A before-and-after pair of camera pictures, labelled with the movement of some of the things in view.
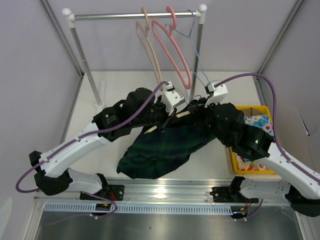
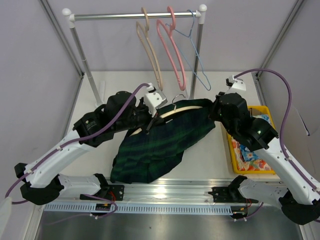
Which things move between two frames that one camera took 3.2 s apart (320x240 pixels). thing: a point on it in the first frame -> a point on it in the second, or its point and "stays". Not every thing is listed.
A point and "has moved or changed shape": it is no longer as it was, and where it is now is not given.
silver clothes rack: [71, 18] stays
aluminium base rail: [156, 191] stays
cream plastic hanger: [178, 115] has moved or changed shape
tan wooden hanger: [150, 51] stays
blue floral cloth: [263, 122] stays
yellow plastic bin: [232, 152] stays
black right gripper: [198, 111] -> [216, 104]
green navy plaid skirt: [157, 151] has moved or changed shape
